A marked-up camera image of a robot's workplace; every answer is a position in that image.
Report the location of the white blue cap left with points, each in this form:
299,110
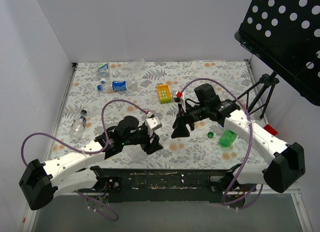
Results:
103,80

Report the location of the floral tablecloth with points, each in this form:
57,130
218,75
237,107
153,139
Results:
106,109

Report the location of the black perforated music stand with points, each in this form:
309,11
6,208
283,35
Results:
285,35

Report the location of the green plastic bottle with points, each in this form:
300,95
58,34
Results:
227,138

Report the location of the yellow green toy basket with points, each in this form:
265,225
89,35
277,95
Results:
164,93

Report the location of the bottle green white label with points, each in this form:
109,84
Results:
103,70

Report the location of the green bottle cap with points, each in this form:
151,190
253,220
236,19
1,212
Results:
210,134

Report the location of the black tripod stand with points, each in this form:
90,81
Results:
268,81

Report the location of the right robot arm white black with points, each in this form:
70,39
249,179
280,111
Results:
284,163

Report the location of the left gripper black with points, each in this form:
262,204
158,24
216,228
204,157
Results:
148,140

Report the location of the red box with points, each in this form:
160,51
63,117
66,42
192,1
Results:
270,129

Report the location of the crushed clear bottle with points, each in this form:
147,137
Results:
133,66

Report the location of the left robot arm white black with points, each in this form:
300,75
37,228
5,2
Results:
41,182

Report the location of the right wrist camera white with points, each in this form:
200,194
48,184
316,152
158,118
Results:
178,97

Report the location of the aluminium frame rail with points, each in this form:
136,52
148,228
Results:
296,196

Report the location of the clear uncapped bottle right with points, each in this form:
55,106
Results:
224,95

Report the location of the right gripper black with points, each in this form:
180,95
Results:
183,116

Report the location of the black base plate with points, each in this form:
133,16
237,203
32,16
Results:
158,185

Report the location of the clear bottle black cap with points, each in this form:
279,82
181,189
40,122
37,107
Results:
78,125

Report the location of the clear bottle blue label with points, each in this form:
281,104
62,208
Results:
117,86

